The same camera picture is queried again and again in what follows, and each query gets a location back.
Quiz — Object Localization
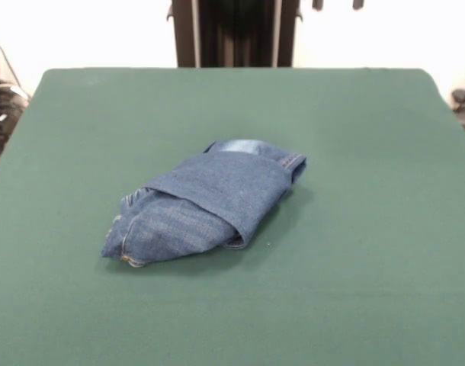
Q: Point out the blue denim jeans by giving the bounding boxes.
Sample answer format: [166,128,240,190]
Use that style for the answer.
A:
[99,140,308,269]

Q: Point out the dark green table cloth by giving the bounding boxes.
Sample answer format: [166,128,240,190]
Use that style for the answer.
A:
[0,67,465,366]

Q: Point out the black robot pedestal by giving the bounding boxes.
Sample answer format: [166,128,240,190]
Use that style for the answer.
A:
[174,0,305,69]

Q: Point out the thin grey cable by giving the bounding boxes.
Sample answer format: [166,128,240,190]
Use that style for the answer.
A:
[0,30,30,102]

